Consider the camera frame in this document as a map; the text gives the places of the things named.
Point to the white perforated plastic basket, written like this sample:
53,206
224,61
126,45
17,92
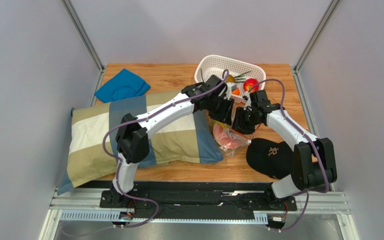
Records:
236,66

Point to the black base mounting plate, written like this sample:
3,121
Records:
201,200

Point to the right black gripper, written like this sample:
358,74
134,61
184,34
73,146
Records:
241,122

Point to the fake green onion stalk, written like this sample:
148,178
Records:
219,74

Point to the clear orange zip bag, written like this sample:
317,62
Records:
246,141

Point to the aluminium slotted rail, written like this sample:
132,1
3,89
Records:
119,216

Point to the right aluminium frame post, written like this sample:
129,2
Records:
317,33

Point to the aluminium frame post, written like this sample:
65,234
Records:
75,19
317,33

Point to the fake orange fruit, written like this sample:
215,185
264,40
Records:
236,92

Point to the blue folded cloth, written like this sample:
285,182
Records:
123,85

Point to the checked blue beige pillow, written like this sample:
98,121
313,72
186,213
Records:
188,139

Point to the black baseball cap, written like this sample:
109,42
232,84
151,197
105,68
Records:
270,158

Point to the fake red apple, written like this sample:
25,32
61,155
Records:
251,85

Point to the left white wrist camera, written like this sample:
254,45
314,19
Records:
230,87

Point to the fake watermelon slice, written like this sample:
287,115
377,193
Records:
225,138

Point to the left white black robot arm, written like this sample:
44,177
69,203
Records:
134,132

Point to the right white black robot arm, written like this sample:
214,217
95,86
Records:
313,160

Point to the left aluminium frame post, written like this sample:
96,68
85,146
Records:
75,19

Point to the fake brown potato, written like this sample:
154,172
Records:
231,79

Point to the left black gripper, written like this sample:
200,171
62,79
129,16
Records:
226,116

